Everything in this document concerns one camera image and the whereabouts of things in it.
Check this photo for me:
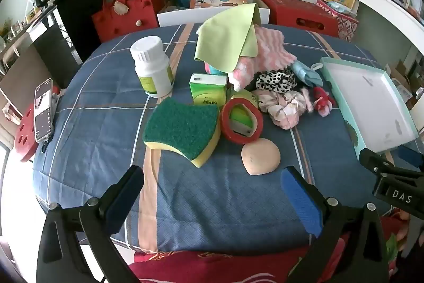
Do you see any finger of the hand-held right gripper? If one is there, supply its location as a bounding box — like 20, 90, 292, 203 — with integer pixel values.
397, 143, 424, 168
359, 147, 424, 181

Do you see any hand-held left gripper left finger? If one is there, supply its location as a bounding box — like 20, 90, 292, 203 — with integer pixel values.
36, 165, 144, 283

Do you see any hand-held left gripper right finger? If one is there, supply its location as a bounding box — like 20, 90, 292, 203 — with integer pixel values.
281, 166, 388, 283

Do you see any white tray with teal rim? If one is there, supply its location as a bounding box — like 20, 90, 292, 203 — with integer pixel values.
320, 56, 419, 161

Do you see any green and yellow sponge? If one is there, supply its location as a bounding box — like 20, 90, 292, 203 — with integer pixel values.
143, 98, 221, 168

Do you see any blue face mask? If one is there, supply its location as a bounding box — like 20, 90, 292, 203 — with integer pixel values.
290, 59, 327, 87

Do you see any light green cloth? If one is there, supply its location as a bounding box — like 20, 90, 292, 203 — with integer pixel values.
194, 3, 260, 73

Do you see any beige powder puff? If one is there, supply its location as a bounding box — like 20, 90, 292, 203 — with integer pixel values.
241, 138, 281, 176

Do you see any small red plush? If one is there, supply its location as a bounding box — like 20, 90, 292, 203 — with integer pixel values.
313, 86, 337, 118

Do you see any blue plaid blanket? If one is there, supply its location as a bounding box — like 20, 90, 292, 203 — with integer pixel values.
32, 23, 398, 254

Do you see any pink floral scrunchie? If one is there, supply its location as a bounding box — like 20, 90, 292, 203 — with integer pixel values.
257, 89, 313, 130

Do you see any red patterned cloth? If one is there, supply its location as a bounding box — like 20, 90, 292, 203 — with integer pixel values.
127, 230, 352, 283

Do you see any red round tape dispenser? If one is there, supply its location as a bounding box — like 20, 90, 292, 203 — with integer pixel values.
220, 97, 264, 146

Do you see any red stool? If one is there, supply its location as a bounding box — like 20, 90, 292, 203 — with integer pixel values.
14, 86, 62, 162

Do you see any smartphone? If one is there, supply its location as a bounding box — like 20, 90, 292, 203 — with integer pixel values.
34, 78, 55, 142

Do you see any yellow-green round pouch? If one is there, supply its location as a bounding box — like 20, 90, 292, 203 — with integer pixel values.
232, 89, 260, 108

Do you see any black and white spotted scrunchie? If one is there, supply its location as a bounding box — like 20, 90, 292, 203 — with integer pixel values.
253, 68, 299, 94

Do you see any white plastic bottle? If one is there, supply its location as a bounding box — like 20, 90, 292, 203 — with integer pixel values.
130, 36, 174, 98

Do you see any red and white patterned box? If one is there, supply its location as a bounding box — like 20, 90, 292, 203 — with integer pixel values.
316, 0, 360, 41

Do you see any fluffy pink and white cloth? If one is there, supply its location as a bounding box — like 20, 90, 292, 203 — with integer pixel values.
227, 56, 262, 92

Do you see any green tissue pack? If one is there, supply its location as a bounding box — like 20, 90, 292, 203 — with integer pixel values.
189, 73, 228, 106

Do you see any white ledge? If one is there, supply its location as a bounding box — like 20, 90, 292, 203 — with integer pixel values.
350, 0, 424, 48

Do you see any pink striped towel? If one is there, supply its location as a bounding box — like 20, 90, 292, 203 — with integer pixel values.
238, 25, 297, 71

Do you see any colourful cartoon tissue pack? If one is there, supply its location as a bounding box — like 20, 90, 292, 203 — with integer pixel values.
204, 61, 229, 75

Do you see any light blue packet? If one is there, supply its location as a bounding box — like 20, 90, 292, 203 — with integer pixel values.
328, 1, 352, 14

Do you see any red plastic crate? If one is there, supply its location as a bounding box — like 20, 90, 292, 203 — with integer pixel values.
259, 0, 339, 37

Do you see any red felt handbag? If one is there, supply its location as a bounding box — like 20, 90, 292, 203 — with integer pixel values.
92, 0, 158, 45

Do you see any white board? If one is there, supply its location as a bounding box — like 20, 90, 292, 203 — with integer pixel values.
157, 7, 270, 28

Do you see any black cabinet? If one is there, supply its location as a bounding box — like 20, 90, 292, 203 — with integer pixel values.
32, 0, 103, 65

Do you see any orange picture box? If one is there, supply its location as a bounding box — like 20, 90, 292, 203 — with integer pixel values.
189, 0, 248, 10

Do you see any white wall shelf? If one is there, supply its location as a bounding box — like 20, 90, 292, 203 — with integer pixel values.
0, 5, 60, 71

